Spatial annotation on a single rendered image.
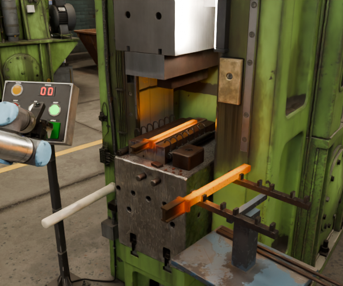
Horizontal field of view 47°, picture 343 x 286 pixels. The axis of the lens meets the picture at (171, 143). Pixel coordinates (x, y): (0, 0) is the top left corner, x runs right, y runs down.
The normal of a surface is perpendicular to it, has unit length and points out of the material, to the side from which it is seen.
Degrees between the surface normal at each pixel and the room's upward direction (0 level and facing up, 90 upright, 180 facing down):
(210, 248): 0
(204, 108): 90
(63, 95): 60
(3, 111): 55
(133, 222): 90
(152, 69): 90
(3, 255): 0
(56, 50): 90
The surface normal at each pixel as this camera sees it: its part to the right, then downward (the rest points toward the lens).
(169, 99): 0.81, 0.21
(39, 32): 0.59, 0.10
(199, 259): 0.00, -0.93
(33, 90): -0.16, -0.17
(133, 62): -0.58, 0.29
